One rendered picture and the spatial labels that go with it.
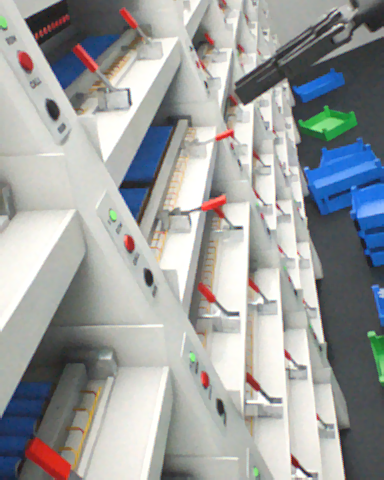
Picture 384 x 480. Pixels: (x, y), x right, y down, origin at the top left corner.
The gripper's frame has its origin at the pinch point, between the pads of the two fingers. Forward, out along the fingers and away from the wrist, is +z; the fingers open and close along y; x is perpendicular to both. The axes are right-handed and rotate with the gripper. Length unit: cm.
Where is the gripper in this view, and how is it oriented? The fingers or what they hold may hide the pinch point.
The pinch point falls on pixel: (257, 81)
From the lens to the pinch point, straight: 89.4
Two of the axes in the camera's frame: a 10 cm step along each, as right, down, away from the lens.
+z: -8.0, 4.9, 3.4
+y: -0.8, 4.7, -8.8
